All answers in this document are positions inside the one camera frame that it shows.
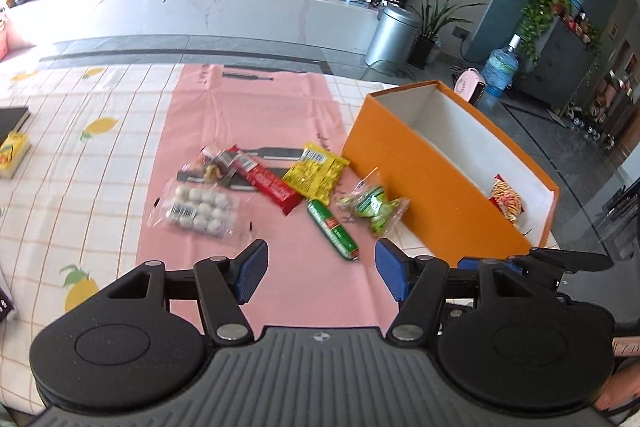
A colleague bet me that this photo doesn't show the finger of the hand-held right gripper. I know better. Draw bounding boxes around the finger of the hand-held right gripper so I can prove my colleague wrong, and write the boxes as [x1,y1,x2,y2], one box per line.
[457,248,615,294]

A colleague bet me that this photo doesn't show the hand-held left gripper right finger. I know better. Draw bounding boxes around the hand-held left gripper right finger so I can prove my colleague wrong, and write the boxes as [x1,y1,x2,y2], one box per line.
[375,237,539,344]

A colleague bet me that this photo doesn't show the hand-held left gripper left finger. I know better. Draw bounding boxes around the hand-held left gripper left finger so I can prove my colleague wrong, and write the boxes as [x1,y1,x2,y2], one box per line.
[101,239,271,344]

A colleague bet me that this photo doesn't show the clear packet of green snacks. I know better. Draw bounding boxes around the clear packet of green snacks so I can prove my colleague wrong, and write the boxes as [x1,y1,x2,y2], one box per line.
[336,172,411,237]

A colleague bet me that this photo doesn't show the green sausage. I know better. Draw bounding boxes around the green sausage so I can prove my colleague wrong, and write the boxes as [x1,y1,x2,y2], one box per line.
[306,199,361,262]

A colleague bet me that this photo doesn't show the clear packet of white balls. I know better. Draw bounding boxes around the clear packet of white balls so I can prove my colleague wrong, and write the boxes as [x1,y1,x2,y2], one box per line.
[150,179,256,248]

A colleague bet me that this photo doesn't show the red stick snack packet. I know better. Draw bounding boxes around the red stick snack packet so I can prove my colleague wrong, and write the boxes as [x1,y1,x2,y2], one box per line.
[489,174,526,228]

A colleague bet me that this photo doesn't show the orange cardboard box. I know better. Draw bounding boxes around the orange cardboard box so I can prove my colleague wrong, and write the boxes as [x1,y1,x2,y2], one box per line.
[341,80,559,269]

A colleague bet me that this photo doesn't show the dark red snack bar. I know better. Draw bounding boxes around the dark red snack bar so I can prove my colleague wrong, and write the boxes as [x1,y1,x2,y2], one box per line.
[234,148,304,215]

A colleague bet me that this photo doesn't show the clear packet of brown snacks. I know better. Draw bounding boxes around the clear packet of brown snacks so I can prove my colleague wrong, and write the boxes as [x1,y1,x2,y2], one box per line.
[180,146,243,186]

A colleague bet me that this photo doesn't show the yellow snack packet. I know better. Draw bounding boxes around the yellow snack packet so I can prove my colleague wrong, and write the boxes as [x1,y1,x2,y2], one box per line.
[282,142,351,202]

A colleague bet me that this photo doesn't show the person's right forearm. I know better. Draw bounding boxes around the person's right forearm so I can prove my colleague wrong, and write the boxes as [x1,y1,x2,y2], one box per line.
[592,334,640,427]

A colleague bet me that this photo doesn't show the roller skates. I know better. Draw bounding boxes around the roller skates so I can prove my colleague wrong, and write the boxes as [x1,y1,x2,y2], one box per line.
[565,104,617,148]

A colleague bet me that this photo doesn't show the pink bottle print mat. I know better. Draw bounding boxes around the pink bottle print mat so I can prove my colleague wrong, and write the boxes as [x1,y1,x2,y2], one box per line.
[135,63,401,340]

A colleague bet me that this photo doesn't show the pink space heater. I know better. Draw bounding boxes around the pink space heater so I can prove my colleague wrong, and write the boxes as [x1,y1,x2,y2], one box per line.
[452,68,487,108]

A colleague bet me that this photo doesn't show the dark grey cabinet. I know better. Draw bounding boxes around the dark grey cabinet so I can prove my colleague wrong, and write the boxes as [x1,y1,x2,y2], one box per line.
[517,14,598,102]

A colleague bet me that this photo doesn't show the large blue water bottle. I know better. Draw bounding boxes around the large blue water bottle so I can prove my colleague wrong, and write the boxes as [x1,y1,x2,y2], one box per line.
[481,33,521,100]

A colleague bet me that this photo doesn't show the checked lemon print tablecloth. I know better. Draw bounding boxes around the checked lemon print tablecloth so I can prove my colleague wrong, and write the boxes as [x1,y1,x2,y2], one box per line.
[0,62,551,408]

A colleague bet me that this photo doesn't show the long-leaved potted plant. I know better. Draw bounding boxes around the long-leaved potted plant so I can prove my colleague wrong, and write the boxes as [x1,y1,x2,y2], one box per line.
[405,0,488,70]

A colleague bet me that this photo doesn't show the silver trash can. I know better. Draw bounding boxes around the silver trash can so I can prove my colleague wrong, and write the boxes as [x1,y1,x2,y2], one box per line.
[365,4,422,68]

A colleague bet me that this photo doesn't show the trailing green vine plant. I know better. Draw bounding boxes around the trailing green vine plant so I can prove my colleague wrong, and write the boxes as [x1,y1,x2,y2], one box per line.
[500,0,573,62]

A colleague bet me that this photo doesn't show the white marble TV cabinet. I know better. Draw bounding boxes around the white marble TV cabinet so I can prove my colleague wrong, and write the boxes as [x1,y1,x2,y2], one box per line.
[0,0,396,58]

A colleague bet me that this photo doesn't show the yellow tissue packet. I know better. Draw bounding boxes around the yellow tissue packet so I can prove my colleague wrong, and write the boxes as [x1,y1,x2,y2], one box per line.
[0,132,32,180]

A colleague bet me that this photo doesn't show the black book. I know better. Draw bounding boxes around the black book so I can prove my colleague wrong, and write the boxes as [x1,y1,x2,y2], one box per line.
[0,107,31,148]

